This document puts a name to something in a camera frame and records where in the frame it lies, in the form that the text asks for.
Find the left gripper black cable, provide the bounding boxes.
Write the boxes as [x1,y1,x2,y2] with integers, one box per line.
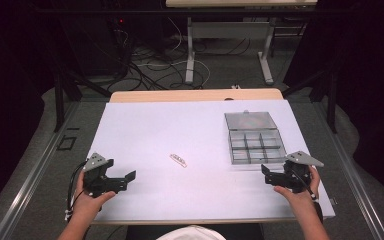
[64,160,88,222]

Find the black metal stand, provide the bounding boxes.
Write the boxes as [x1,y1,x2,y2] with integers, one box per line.
[51,71,113,134]
[281,68,339,135]

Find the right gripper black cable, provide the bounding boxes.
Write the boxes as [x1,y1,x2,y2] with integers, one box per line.
[294,168,318,202]

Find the black power unit red light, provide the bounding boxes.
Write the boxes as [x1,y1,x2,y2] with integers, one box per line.
[104,14,131,79]

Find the aluminium floor rail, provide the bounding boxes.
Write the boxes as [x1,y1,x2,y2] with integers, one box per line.
[0,99,81,240]
[313,101,384,240]

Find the clear plastic compartment box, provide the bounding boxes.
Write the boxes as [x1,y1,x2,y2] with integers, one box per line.
[223,109,288,166]

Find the white table mat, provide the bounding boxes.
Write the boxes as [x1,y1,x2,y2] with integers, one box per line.
[85,99,336,222]

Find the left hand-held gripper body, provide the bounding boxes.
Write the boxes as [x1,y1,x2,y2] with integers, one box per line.
[82,152,115,198]

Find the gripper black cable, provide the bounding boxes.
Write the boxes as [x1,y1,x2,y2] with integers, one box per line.
[64,160,88,222]
[294,168,318,202]

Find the wooden table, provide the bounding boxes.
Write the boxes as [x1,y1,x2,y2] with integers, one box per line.
[91,87,336,226]

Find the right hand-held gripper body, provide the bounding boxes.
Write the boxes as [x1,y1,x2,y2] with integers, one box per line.
[282,150,325,195]

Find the small white flat piece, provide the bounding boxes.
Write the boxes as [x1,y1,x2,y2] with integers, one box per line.
[169,153,188,169]

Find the person's right hand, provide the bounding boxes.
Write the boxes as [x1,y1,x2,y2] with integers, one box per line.
[273,165,321,208]

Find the person's left hand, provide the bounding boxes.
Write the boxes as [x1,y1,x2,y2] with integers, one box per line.
[72,169,117,216]

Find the white-legged desk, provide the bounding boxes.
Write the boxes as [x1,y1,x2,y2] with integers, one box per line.
[165,0,319,86]

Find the bundle of floor cables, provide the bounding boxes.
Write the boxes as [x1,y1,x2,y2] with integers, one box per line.
[113,16,252,92]

